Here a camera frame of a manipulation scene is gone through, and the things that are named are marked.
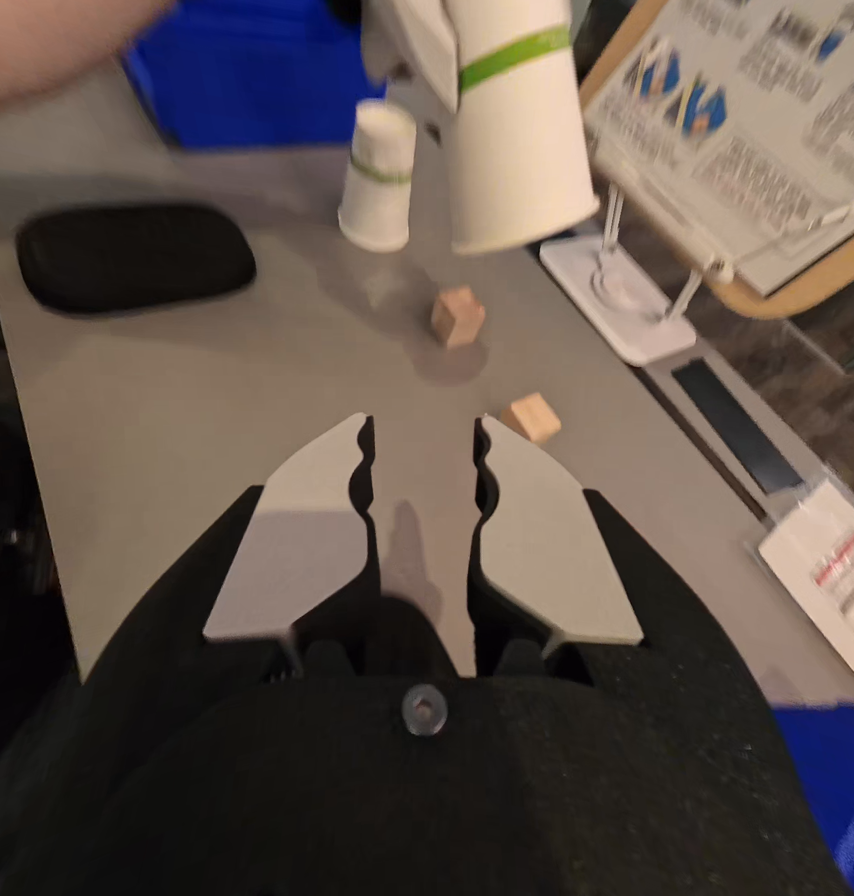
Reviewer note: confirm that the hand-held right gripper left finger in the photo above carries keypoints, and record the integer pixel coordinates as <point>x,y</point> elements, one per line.
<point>294,553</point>

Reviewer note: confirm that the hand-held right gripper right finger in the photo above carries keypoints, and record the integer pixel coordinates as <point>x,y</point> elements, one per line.
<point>560,560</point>

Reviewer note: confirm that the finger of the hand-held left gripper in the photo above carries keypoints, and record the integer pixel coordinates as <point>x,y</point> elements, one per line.
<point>413,35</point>

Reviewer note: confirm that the wooden cube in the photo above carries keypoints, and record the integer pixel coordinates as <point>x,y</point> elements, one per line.
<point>458,318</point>
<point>532,418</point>

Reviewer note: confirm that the blue plastic bin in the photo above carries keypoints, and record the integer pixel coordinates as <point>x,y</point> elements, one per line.
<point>832,784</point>
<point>259,77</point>

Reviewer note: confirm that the white green-striped paper cup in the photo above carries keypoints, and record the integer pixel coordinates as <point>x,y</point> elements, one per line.
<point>378,203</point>
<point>521,154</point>

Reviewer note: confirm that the person's left forearm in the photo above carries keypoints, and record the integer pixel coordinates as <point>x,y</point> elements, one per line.
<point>42,49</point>

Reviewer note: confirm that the acrylic paper sign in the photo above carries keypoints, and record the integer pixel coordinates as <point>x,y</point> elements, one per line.
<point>818,588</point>

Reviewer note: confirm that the person's dark jacket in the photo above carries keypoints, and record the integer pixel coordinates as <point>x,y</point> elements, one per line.
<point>14,595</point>

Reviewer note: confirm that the black padded wrist rest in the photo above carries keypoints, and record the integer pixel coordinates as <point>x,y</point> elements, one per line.
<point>133,255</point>

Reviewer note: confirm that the printed instruction sheet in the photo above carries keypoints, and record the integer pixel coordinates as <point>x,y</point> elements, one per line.
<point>748,140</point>

